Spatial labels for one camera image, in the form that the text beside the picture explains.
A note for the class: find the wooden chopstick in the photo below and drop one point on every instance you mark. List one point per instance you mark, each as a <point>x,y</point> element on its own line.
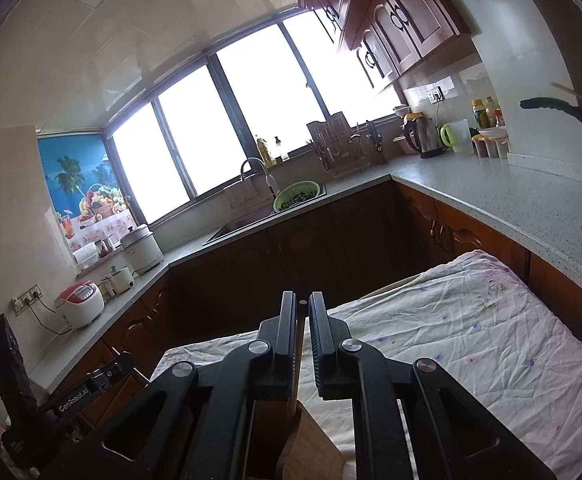
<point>302,308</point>

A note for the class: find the wooden utensil holder caddy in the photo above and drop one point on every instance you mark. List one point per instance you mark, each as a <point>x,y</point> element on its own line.
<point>308,452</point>

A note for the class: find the chrome sink faucet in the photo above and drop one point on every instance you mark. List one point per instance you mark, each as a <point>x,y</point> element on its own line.
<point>254,166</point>

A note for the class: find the red wooden upper cabinets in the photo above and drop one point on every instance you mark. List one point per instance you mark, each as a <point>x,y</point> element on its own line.
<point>392,37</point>

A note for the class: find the wall power socket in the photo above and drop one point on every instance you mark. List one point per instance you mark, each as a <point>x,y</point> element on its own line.
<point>26,299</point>

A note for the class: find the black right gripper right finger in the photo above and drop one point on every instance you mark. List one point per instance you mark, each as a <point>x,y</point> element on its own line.
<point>412,420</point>

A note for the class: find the green colander basket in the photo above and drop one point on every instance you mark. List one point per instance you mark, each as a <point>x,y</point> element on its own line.
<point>296,193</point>

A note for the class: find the stainless kitchen sink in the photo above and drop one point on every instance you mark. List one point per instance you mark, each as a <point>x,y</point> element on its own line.
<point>253,217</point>

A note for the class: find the large white cooker pot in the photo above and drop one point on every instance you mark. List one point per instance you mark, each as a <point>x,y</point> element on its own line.
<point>141,249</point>

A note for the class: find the black wok with handle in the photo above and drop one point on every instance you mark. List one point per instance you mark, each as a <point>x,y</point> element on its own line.
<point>574,111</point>

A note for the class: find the small white electric pot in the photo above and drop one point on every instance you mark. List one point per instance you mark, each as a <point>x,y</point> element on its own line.
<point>121,279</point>

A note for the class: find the stainless electric kettle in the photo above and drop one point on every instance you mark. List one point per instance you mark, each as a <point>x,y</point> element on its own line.
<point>421,136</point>

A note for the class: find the yellow oil bottle on sill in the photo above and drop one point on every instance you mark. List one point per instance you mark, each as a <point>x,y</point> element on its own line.
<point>264,153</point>

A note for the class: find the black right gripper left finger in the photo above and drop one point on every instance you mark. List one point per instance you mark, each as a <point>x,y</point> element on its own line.
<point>194,421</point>

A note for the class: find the condiment bottles group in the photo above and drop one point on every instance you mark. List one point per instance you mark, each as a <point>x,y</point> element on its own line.
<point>487,113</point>

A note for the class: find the tropical fruit poster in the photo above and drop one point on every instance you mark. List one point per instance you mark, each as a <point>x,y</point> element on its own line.
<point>87,197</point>

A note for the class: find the orange lid spice jars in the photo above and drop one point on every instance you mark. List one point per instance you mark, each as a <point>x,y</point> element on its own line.
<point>491,146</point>

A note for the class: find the window frame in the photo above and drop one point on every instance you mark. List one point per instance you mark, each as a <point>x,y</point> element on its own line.
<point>190,137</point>

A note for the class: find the red white rice cooker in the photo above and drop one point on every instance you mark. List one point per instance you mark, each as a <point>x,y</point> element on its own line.
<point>80,304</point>

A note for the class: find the dark lower cabinets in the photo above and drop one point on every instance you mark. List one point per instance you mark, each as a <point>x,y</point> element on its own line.
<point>344,249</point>

